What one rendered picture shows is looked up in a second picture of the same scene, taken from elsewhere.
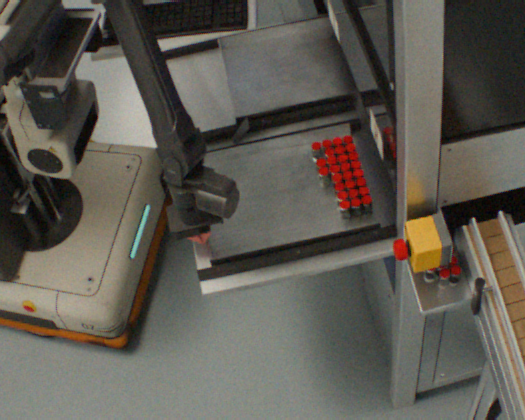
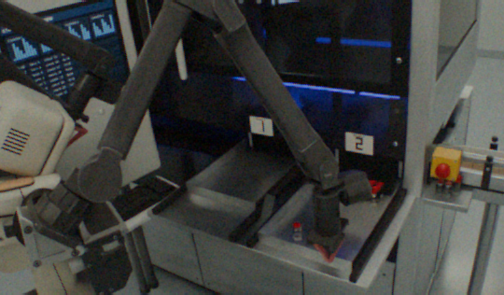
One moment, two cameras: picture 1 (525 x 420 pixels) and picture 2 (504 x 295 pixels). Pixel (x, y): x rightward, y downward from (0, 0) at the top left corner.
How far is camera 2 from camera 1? 130 cm
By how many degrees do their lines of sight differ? 47
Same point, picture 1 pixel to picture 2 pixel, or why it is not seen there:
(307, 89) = (267, 178)
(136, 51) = (270, 76)
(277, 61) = (231, 178)
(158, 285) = not seen: outside the picture
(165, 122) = (310, 133)
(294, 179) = not seen: hidden behind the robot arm
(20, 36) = (128, 123)
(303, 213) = (352, 217)
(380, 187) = not seen: hidden behind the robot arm
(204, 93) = (210, 212)
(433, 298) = (462, 200)
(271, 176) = (310, 217)
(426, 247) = (457, 154)
